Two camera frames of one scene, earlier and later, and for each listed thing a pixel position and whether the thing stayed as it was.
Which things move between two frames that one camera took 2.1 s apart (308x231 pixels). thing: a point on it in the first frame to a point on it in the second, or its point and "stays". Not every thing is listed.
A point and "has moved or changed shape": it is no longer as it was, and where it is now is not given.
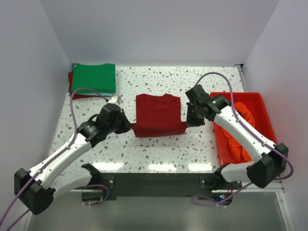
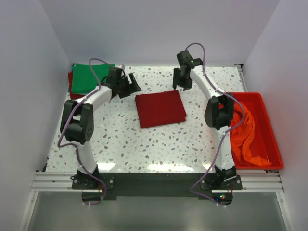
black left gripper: (121, 121) to (128, 86)
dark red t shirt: (158, 115) has moved or changed shape
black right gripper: (195, 113) to (182, 80)
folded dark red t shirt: (76, 96) stays
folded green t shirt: (101, 77) stays
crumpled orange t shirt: (242, 151) stays
